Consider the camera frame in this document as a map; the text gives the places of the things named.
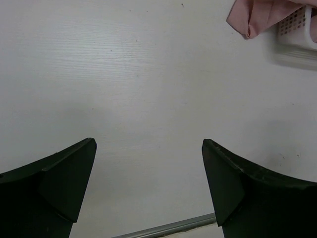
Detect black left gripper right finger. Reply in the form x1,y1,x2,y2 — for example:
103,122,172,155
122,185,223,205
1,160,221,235
202,139,317,238

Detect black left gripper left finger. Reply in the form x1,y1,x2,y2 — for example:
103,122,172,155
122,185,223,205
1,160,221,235
0,138,97,238

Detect pink trousers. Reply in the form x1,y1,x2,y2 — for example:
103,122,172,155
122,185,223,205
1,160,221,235
226,0,317,39

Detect white plastic basket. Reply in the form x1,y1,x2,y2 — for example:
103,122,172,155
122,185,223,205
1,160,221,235
274,5,317,70

